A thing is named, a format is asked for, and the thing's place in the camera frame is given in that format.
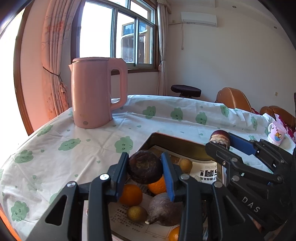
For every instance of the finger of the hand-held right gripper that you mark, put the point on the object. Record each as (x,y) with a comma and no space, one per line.
(241,144)
(222,155)

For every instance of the pink floral curtain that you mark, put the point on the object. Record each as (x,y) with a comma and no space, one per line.
(55,58)

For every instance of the pink electric kettle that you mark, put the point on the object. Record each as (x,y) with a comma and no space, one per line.
(92,97)

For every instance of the white air conditioner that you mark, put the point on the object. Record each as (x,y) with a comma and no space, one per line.
(198,18)

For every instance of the small yellow fruit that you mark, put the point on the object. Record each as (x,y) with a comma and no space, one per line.
(186,165)
(136,213)

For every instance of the printed paper sheet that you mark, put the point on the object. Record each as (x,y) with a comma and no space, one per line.
(203,170)

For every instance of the sliding glass window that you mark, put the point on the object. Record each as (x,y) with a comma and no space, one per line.
(104,34)

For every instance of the pink floral pillow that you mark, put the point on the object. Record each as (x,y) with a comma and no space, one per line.
(289,126)

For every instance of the cut beige cake piece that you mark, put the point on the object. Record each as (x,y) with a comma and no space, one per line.
(197,178)

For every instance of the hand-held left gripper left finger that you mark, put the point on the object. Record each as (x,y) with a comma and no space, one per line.
(120,176)

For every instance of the pink metal tin box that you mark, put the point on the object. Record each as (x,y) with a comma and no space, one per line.
(175,143)

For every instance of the striped brown cylinder cake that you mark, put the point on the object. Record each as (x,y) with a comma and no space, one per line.
(219,138)

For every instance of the large round brown fruit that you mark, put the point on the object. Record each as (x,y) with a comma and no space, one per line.
(164,208)

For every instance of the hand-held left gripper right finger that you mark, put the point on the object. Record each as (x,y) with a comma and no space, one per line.
(168,176)

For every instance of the dark round stool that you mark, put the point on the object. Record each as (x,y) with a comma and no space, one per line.
(186,89)

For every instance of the round dark brown fruit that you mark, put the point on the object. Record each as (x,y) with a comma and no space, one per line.
(144,166)

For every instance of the white cloud print tablecloth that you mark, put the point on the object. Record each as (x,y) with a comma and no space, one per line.
(97,138)

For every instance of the large orange mandarin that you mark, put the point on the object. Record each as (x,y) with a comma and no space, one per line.
(157,186)

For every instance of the brown leather sofa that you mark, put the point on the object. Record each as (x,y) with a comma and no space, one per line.
(277,111)

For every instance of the brown leather armchair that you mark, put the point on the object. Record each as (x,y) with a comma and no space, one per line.
(233,99)

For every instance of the small orange mandarin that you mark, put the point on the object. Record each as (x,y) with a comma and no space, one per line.
(130,194)
(174,233)

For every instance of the pink cartoon cup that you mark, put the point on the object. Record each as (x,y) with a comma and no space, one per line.
(276,134)

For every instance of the person's right hand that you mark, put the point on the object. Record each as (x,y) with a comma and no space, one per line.
(257,226)

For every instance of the pale beige curtain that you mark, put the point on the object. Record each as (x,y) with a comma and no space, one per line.
(162,46)

